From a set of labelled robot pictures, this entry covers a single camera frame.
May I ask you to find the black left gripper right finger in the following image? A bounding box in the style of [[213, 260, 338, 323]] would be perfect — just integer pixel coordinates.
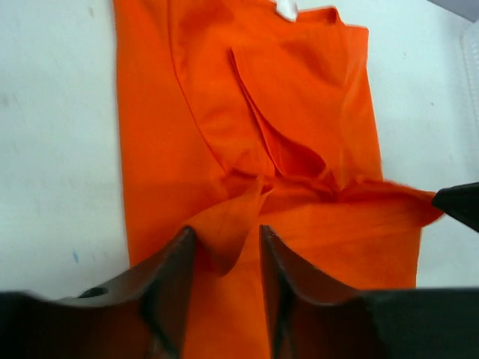
[[260, 226, 478, 358]]

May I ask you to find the orange t shirt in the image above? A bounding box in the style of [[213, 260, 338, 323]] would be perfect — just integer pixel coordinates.
[[114, 1, 441, 358]]

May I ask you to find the white perforated plastic basket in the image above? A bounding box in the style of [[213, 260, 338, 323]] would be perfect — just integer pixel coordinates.
[[459, 22, 479, 124]]

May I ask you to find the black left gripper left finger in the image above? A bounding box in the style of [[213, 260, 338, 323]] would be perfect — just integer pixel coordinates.
[[1, 227, 197, 358]]

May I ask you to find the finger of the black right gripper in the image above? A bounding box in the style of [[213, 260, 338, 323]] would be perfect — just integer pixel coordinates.
[[432, 182, 479, 232]]

